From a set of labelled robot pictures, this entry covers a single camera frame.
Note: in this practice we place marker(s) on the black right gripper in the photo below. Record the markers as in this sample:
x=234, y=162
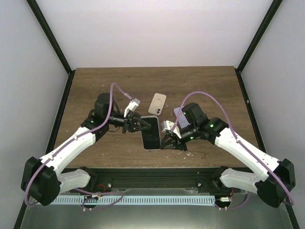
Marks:
x=175, y=140

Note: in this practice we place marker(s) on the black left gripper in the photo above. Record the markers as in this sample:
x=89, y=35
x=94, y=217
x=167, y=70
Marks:
x=131, y=120

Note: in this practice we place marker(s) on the black smartphone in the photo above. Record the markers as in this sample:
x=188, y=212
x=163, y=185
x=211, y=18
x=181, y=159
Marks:
x=151, y=137

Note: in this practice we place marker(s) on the lilac phone case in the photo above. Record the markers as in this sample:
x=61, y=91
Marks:
x=182, y=121

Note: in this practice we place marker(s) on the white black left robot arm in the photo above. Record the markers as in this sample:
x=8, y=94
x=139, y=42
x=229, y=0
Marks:
x=44, y=178

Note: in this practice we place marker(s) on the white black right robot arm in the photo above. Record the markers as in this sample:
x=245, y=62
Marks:
x=270, y=179

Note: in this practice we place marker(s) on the beige phone case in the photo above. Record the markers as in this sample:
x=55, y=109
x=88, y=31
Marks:
x=157, y=104

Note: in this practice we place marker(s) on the grey metal front plate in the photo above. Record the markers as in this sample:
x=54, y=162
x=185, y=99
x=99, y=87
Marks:
x=253, y=215

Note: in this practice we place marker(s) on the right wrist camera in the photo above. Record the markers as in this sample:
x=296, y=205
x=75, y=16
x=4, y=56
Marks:
x=168, y=126

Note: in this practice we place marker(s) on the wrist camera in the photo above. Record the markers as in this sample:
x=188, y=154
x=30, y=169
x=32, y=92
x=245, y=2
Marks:
x=168, y=126
x=131, y=107

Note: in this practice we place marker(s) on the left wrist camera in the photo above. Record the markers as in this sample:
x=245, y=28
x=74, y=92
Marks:
x=131, y=107

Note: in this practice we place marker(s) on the black front mounting rail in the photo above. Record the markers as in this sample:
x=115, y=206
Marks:
x=199, y=179

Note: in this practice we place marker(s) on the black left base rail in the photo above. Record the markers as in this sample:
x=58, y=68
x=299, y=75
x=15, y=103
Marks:
x=52, y=139

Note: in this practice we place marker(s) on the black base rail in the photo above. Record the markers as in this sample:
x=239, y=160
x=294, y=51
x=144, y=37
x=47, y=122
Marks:
x=289, y=209
x=52, y=139

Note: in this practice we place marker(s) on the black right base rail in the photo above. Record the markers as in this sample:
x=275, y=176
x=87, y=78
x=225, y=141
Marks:
x=289, y=209

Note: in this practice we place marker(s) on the light blue slotted cable duct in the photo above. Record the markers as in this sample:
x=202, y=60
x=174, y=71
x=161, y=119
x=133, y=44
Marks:
x=135, y=200

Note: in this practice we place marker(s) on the black right frame post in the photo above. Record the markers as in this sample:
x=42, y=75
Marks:
x=275, y=5

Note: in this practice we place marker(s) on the black frame post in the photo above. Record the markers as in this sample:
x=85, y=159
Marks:
x=49, y=34
x=275, y=5

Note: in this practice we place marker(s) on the black left frame post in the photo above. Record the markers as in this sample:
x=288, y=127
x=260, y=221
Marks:
x=49, y=34

